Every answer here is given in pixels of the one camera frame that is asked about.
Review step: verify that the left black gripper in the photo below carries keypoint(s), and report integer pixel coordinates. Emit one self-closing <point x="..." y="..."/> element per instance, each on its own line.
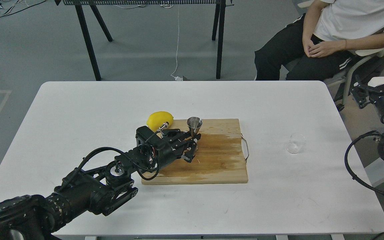
<point x="174" y="144"/>

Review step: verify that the steel double jigger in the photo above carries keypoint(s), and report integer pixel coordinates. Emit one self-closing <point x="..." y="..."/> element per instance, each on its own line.
<point x="194" y="124"/>

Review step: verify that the clear glass measuring cup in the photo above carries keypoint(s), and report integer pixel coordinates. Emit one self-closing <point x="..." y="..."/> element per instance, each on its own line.
<point x="295" y="143"/>

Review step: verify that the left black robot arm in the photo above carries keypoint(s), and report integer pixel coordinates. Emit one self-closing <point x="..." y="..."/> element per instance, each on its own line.
<point x="100" y="184"/>

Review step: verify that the wooden cutting board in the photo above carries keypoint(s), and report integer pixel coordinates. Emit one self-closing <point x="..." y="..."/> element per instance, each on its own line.
<point x="219" y="158"/>

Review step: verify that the yellow lemon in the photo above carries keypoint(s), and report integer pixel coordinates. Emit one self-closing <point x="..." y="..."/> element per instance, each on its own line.
<point x="159" y="118"/>

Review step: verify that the seated person white shirt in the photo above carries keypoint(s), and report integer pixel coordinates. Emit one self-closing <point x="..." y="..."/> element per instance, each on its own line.
<point x="323" y="39"/>

